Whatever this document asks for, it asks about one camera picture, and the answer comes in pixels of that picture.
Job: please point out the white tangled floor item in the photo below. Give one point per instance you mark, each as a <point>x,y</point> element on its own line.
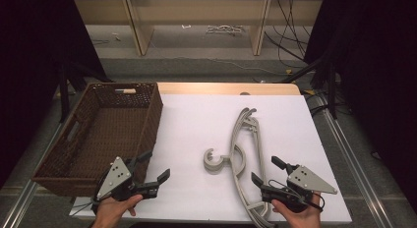
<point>224,28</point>

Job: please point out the black metal stand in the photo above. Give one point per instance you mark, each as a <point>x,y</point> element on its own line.
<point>63,97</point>
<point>331,90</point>

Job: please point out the white table sheet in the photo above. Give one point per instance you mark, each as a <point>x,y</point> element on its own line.
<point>196,123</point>

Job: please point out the small white floor scrap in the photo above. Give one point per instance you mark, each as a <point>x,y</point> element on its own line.
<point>186,26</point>

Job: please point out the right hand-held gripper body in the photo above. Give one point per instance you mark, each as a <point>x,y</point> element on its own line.
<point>308,182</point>

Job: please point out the black curtain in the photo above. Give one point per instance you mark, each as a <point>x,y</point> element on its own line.
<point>377,74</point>
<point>32,57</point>

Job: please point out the person's right hand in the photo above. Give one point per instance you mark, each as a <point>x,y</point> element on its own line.
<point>305,219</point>

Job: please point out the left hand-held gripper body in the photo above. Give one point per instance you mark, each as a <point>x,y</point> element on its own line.
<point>114,177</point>

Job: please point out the light wooden shelf unit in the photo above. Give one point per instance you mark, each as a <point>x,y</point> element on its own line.
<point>137,31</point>

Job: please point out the person's left hand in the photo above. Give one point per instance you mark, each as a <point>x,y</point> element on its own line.
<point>111,211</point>

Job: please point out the brown wicker basket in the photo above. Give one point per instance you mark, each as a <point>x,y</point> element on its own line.
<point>108,129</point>

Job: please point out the grey plastic clothes hanger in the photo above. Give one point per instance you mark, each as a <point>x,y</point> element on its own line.
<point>259,139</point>
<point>233,139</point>

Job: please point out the metal floor rail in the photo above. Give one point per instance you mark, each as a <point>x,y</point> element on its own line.
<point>354,162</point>
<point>19,205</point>

